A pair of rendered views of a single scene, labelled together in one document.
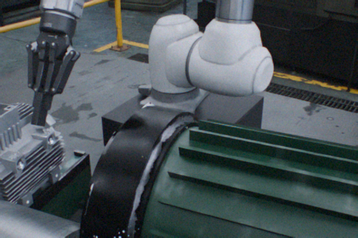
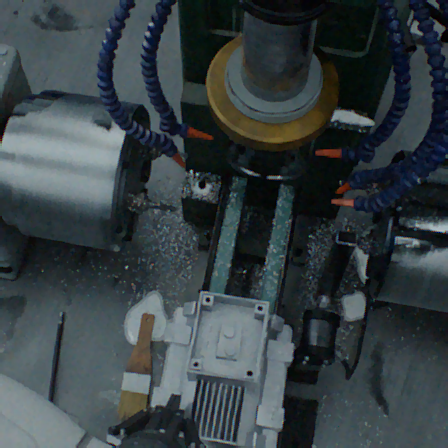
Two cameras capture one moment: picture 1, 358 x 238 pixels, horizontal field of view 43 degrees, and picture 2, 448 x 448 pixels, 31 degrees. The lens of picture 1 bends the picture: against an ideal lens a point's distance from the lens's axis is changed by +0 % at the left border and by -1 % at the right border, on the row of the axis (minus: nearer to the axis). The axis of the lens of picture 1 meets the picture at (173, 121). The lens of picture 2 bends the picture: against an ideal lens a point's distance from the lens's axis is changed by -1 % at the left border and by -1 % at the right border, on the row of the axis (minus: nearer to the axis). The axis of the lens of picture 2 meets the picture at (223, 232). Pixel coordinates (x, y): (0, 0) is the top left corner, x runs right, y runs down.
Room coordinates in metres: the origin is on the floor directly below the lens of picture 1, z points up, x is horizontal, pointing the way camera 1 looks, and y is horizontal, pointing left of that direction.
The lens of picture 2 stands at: (1.08, 0.30, 2.26)
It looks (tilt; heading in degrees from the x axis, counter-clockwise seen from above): 67 degrees down; 166
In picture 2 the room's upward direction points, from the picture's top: 1 degrees clockwise
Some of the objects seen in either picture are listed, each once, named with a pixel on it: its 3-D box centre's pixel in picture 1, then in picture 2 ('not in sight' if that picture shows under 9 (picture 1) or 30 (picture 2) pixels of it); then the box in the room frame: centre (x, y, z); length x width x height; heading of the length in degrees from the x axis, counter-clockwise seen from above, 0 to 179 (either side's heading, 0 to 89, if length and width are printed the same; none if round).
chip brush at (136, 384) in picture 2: not in sight; (139, 367); (0.72, 0.24, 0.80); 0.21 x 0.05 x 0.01; 160
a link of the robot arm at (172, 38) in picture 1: (176, 51); not in sight; (1.34, -0.01, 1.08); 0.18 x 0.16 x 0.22; 52
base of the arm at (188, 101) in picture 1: (169, 91); not in sight; (1.36, 0.01, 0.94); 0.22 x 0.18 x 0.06; 68
